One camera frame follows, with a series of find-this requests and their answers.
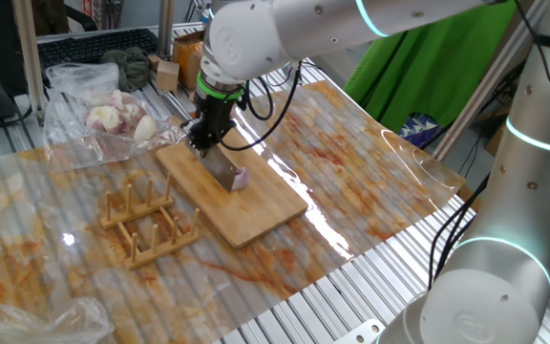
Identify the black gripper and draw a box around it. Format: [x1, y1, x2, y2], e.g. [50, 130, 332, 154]
[183, 94, 238, 158]

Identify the steel cleaver knife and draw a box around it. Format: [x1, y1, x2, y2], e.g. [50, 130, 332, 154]
[159, 89, 241, 194]

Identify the red onion wedge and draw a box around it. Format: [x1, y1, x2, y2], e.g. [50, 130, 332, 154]
[231, 166, 251, 191]

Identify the clear bag of onions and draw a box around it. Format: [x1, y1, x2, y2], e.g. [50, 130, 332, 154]
[43, 61, 184, 161]

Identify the white onion half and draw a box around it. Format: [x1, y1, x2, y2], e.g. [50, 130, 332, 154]
[133, 114, 159, 143]

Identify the wooden cube block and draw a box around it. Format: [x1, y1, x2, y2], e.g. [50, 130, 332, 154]
[155, 59, 181, 93]

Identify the pink peeled onion piece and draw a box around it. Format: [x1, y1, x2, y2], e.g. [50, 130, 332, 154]
[121, 101, 148, 126]
[105, 89, 126, 112]

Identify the taped cardboard box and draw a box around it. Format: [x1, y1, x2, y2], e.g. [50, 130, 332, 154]
[171, 30, 207, 90]

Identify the bamboo cutting board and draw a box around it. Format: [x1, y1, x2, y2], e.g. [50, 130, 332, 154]
[155, 124, 309, 249]

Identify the dark green cloth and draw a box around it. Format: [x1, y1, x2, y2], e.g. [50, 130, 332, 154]
[100, 46, 153, 93]

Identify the large peeled onion chunk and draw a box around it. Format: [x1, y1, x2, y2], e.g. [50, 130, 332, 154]
[85, 104, 127, 135]

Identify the wooden peg dish rack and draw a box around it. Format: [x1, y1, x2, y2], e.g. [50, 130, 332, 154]
[100, 172, 201, 271]

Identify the black keyboard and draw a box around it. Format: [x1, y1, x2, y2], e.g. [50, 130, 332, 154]
[35, 27, 159, 73]

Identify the clear plastic table sheet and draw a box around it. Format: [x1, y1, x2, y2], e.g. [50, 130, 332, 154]
[0, 78, 467, 344]

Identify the black chair armrest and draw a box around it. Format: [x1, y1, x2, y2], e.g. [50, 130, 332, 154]
[53, 1, 99, 32]

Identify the blue white patterned bag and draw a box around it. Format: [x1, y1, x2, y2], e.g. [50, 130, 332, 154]
[397, 112, 444, 148]

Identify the green backdrop cloth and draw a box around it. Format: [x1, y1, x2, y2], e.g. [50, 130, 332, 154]
[343, 0, 518, 135]

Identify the crumpled clear plastic bag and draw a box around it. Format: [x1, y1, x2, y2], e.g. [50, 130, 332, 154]
[0, 295, 116, 344]

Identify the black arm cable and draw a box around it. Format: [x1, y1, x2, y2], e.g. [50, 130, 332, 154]
[220, 59, 303, 152]

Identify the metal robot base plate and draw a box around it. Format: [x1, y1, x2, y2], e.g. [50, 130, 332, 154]
[332, 318, 387, 344]

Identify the black base cable bundle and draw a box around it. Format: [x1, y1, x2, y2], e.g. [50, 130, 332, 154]
[427, 174, 491, 290]

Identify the slanted aluminium frame post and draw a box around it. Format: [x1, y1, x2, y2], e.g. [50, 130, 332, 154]
[431, 28, 529, 162]

